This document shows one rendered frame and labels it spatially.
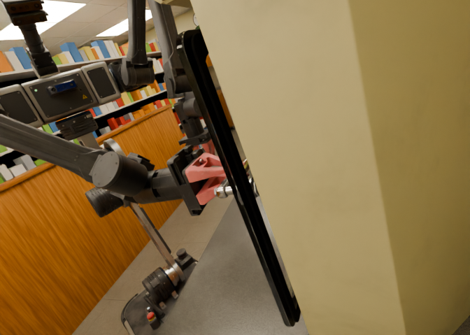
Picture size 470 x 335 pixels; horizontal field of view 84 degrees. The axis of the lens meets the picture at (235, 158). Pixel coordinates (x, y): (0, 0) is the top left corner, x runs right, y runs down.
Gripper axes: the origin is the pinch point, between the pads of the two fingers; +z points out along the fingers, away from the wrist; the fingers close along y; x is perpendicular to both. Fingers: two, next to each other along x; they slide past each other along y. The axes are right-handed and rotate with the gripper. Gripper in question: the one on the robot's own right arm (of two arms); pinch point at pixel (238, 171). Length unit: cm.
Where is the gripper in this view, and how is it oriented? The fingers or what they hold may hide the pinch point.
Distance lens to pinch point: 39.4
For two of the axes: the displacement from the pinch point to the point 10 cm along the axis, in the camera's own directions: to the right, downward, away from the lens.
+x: 3.2, -4.3, 8.4
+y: -3.3, -8.9, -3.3
